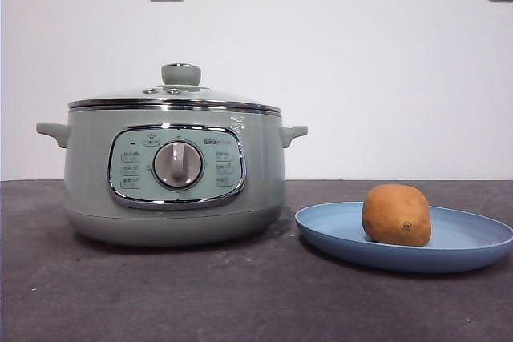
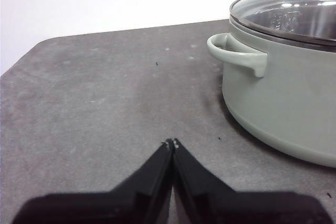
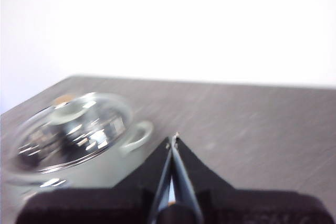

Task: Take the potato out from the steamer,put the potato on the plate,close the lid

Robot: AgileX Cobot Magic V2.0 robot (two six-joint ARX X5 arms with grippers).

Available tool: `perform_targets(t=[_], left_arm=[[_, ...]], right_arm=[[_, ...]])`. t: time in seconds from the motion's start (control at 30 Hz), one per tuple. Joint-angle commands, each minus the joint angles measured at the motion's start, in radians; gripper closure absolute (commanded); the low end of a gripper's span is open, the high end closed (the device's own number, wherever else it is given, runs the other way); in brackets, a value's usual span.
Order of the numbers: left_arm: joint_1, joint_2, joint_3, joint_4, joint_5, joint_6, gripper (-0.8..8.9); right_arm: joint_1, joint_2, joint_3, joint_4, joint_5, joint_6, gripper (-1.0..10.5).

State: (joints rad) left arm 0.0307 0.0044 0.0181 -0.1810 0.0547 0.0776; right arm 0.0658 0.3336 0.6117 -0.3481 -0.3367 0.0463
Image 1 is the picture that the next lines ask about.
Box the glass lid with green knob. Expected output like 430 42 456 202
67 62 283 112

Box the blue round plate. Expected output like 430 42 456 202
294 201 513 274

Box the pale green electric steamer pot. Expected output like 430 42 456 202
34 106 309 247

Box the brown potato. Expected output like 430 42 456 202
362 184 433 247

